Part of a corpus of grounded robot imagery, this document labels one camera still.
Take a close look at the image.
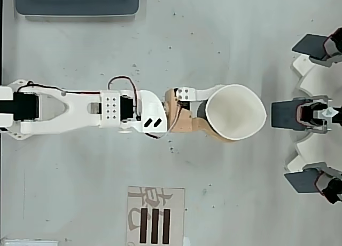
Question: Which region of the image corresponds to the dark grey valve paddle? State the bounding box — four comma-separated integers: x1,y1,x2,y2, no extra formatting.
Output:
291,33,330,61
283,168,322,195
270,101,303,131

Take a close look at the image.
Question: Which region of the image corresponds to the red black paddle clamp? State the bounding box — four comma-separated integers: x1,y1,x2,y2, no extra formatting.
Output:
314,164,342,204
322,27,342,68
293,94,342,135

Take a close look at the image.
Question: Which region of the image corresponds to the red black arm cable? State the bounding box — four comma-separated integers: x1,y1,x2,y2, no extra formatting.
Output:
17,81,102,96

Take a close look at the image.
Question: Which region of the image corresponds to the grey plastic tray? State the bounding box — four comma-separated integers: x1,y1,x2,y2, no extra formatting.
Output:
13,0,141,21

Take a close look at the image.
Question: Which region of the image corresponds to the printed card with black bars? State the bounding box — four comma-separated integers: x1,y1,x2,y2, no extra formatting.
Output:
126,186,186,246

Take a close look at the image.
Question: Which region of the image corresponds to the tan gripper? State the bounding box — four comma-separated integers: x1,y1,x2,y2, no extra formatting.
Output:
163,84,236,144

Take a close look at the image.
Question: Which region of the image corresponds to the white paper cup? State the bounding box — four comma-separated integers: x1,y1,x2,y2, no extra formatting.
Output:
205,83,268,142

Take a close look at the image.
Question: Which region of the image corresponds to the red black looped cable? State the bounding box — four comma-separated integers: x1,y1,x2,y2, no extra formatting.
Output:
107,76,142,116

